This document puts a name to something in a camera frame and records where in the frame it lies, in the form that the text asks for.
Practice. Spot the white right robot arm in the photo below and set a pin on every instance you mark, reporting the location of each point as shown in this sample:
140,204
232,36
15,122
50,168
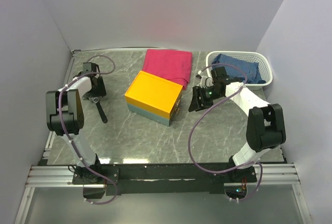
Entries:
265,122

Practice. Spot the white plastic basket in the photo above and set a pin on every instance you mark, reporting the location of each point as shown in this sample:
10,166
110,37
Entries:
263,65

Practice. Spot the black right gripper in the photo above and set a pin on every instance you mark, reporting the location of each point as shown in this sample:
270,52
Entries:
196,104

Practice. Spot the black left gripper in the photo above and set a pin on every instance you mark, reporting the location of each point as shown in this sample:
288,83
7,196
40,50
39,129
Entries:
100,91

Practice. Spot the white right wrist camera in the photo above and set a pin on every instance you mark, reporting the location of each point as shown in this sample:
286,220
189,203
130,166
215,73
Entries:
205,81

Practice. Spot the aluminium rail frame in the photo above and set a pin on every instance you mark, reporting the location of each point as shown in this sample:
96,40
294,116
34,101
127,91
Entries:
48,176

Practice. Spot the orange drawer box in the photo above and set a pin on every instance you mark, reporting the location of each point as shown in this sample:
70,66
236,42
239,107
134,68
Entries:
154,97

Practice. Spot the pink folded cloth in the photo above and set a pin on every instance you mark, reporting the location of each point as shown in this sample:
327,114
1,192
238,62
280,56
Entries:
172,65

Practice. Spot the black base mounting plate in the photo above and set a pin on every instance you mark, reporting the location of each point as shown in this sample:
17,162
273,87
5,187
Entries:
160,178

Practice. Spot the black adjustable wrench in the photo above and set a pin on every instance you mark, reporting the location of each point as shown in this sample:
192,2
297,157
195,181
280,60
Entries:
96,101

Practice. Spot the blue checkered cloth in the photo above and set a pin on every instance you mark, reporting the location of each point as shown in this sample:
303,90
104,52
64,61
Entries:
250,69

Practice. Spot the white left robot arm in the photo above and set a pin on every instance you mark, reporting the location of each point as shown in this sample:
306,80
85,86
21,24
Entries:
65,116

